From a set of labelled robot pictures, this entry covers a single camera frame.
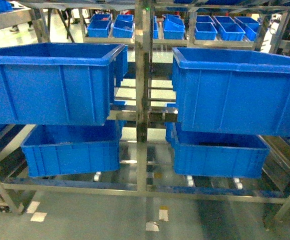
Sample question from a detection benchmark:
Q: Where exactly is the lower right blue crate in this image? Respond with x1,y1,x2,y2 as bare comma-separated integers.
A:
165,122,270,179

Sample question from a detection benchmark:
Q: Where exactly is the upper right large blue crate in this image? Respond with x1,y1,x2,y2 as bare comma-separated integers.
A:
172,47,290,137

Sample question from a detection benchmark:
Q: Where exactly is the large blue crate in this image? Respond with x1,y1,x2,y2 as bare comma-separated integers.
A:
172,47,290,137
0,43,127,126

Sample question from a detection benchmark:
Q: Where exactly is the small blue tilted bin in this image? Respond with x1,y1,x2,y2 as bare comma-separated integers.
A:
163,14,185,40

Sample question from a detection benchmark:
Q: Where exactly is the lower left blue crate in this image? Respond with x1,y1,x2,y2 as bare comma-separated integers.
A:
21,120,125,178

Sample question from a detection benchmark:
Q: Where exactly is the small blue bin far left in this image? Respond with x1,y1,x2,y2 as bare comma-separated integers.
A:
87,14,112,38

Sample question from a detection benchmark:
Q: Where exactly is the upper left large blue crate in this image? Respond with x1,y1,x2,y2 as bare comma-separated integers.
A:
0,43,127,126

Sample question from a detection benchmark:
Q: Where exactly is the small blue bin far right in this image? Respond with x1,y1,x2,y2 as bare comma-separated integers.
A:
234,16,260,41

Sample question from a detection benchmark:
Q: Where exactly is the stainless steel rack frame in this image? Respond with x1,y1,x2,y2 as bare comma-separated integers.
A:
0,0,290,228

